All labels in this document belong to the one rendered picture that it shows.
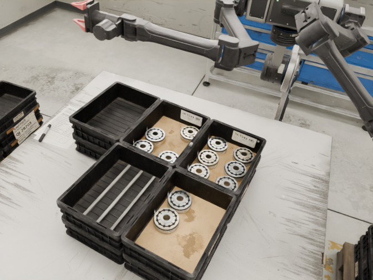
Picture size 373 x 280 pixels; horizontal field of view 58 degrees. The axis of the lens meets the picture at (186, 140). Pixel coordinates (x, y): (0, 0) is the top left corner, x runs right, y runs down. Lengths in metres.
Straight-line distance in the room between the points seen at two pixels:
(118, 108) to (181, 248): 0.91
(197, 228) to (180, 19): 3.39
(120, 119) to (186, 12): 2.73
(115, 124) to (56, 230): 0.61
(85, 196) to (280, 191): 0.94
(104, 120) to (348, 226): 1.89
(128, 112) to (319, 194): 1.10
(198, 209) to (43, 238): 0.66
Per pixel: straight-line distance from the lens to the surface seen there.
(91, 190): 1.52
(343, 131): 3.56
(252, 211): 1.66
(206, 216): 1.44
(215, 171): 1.60
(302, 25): 1.18
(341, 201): 2.89
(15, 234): 1.63
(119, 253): 1.37
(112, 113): 1.89
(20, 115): 2.51
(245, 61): 1.22
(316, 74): 3.40
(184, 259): 1.33
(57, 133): 2.00
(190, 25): 4.43
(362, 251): 2.33
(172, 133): 1.76
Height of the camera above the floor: 2.01
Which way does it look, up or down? 43 degrees down
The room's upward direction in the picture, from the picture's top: 7 degrees clockwise
